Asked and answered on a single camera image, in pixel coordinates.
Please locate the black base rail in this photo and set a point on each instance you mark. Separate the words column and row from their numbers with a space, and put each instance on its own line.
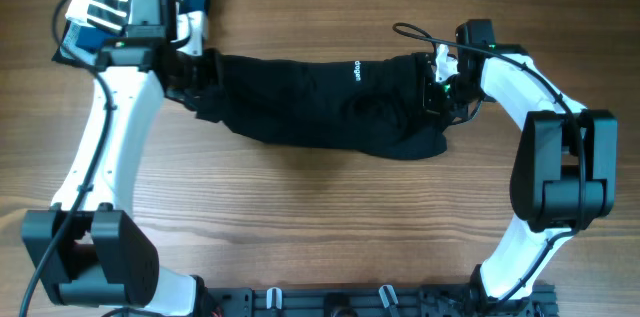
column 387, row 300

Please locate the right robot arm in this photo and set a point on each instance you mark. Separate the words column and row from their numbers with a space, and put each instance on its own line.
column 564, row 172

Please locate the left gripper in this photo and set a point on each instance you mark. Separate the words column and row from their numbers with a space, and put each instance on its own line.
column 207, row 75

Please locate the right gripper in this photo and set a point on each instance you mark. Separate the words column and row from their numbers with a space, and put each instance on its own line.
column 429, row 101

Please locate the black polo shirt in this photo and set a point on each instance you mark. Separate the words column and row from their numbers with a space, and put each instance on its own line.
column 373, row 107

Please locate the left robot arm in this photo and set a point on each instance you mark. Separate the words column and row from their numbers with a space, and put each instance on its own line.
column 86, row 248

